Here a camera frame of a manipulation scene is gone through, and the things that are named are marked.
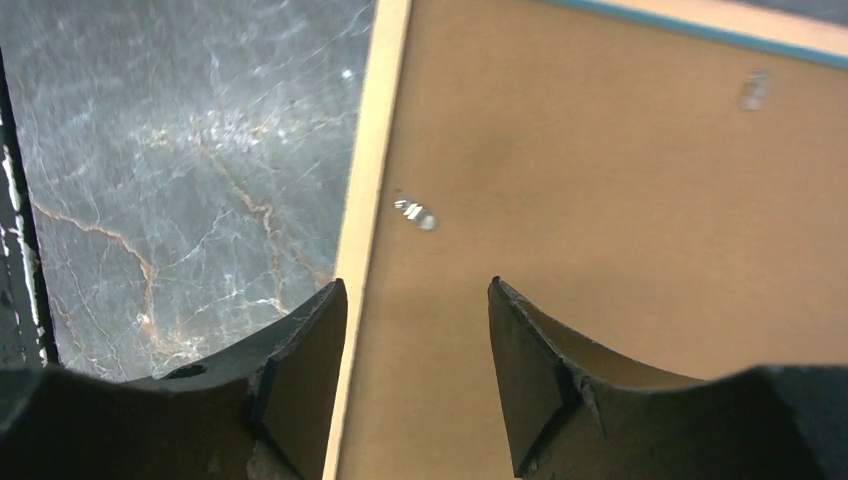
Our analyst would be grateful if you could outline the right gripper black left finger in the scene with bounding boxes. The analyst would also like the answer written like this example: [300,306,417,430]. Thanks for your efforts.
[1,279,347,479]

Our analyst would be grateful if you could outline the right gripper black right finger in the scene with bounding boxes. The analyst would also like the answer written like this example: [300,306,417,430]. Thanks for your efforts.
[488,278,847,479]

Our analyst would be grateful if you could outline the blue picture frame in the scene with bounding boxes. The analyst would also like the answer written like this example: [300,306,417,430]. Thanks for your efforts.
[324,1,847,479]

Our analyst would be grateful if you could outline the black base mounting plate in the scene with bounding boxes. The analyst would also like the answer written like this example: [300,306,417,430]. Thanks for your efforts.
[1,70,61,367]

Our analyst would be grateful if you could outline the silver frame retaining clip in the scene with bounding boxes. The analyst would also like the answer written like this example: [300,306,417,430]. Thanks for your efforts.
[394,197,438,231]

